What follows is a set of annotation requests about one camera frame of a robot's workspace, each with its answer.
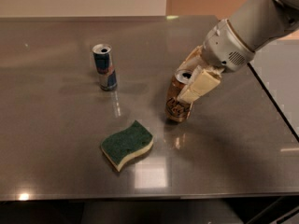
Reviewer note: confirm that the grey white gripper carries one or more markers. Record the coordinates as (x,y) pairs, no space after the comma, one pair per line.
(223,47)

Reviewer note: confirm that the orange soda can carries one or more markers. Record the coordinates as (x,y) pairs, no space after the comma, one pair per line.
(174,109)

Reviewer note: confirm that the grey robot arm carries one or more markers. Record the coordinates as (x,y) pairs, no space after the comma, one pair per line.
(258,22)

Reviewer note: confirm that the blue silver energy drink can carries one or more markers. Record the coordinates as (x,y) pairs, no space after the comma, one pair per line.
(102,54)

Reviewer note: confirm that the green yellow sponge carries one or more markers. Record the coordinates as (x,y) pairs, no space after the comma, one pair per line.
(124,146)

